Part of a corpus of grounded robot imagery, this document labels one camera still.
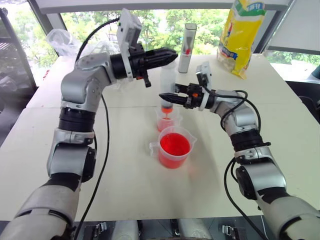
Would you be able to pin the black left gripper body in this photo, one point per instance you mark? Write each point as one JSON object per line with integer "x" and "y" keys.
{"x": 137, "y": 61}

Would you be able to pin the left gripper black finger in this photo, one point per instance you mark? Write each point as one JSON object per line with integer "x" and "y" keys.
{"x": 160, "y": 63}
{"x": 162, "y": 53}

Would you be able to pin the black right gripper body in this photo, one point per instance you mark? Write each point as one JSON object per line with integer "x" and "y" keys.
{"x": 193, "y": 97}

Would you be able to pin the large clear plastic syringe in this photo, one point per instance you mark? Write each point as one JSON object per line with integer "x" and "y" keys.
{"x": 167, "y": 80}

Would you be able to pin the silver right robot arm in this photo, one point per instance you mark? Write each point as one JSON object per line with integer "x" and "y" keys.
{"x": 260, "y": 172}

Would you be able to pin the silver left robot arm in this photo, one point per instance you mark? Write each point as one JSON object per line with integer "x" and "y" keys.
{"x": 75, "y": 82}

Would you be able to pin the low-filled clear red-liquid measuring cup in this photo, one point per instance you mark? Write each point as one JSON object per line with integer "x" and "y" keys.
{"x": 165, "y": 123}

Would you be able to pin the full clear red-liquid measuring cup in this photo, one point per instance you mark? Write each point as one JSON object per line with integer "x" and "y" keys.
{"x": 175, "y": 147}

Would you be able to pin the white cylindrical bottle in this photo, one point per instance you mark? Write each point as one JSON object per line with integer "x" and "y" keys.
{"x": 183, "y": 62}

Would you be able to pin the yellow plastic snack bag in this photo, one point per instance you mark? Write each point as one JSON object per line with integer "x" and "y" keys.
{"x": 241, "y": 42}

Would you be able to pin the dark teal object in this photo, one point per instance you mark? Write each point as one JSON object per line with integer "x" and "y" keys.
{"x": 316, "y": 73}

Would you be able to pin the black metal rack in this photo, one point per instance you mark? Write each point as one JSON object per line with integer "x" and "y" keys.
{"x": 12, "y": 62}

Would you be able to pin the small metal buckle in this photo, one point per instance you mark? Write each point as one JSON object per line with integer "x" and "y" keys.
{"x": 101, "y": 228}
{"x": 228, "y": 231}

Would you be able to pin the silver rounded shape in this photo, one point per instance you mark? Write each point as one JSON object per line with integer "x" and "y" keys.
{"x": 125, "y": 231}

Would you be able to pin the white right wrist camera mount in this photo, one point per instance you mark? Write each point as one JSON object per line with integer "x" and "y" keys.
{"x": 203, "y": 72}

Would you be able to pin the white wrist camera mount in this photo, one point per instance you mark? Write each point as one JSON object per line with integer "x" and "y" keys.
{"x": 127, "y": 30}
{"x": 203, "y": 72}

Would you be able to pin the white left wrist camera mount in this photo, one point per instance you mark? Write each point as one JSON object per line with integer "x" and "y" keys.
{"x": 127, "y": 30}

